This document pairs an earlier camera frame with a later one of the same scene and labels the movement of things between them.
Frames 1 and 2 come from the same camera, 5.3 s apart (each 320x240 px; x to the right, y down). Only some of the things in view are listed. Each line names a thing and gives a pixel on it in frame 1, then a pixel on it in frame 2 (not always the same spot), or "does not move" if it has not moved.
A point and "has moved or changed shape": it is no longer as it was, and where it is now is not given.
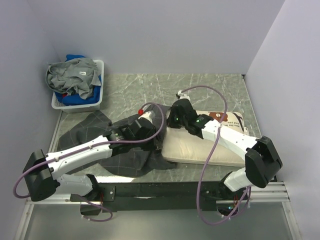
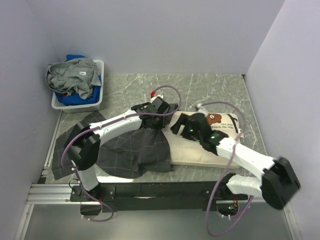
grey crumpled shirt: x=75 y=76 does not move
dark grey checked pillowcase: x=89 y=126 has moved or changed shape
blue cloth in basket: x=72 y=99 does not move
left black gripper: x=153 y=146 to x=159 y=126
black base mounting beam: x=160 y=196 does not move
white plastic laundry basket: x=57 y=104 does not move
